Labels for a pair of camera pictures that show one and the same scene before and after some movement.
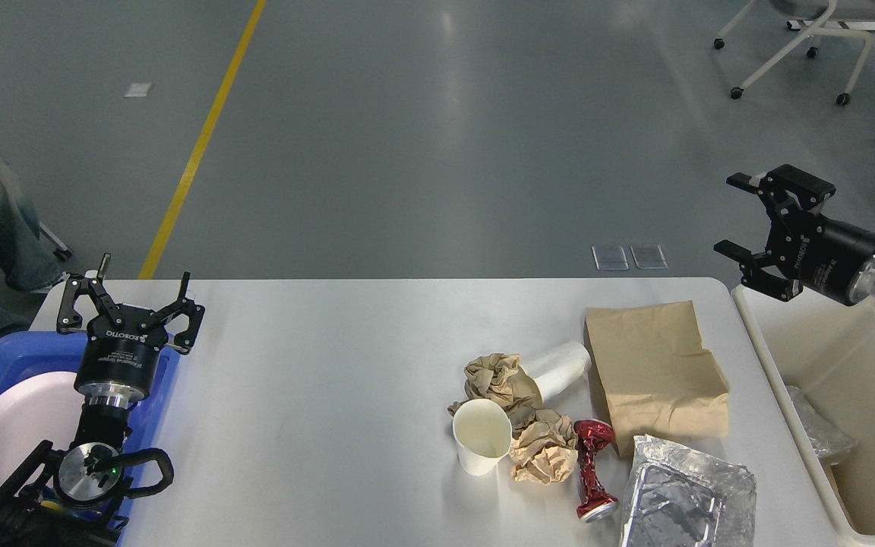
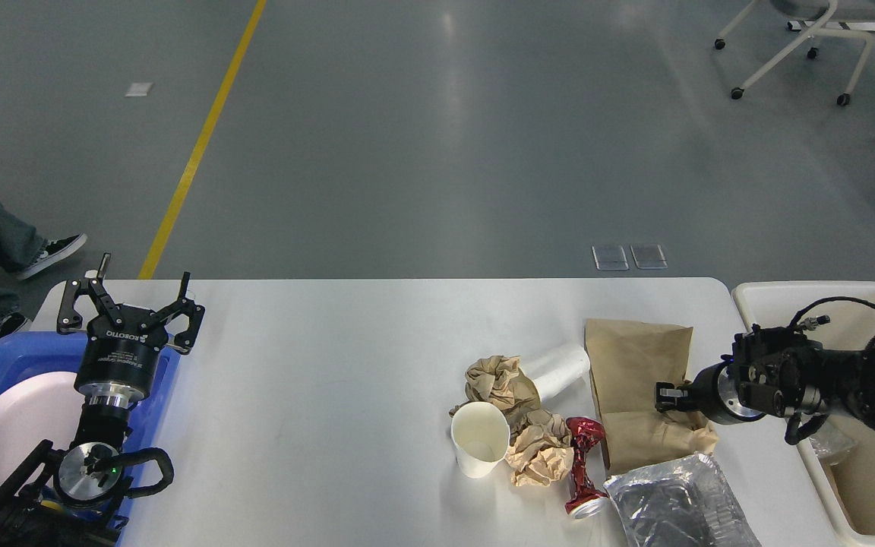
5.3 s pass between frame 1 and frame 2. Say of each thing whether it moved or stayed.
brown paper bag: moved
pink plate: stayed
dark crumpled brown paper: stayed
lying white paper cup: stayed
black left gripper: stayed
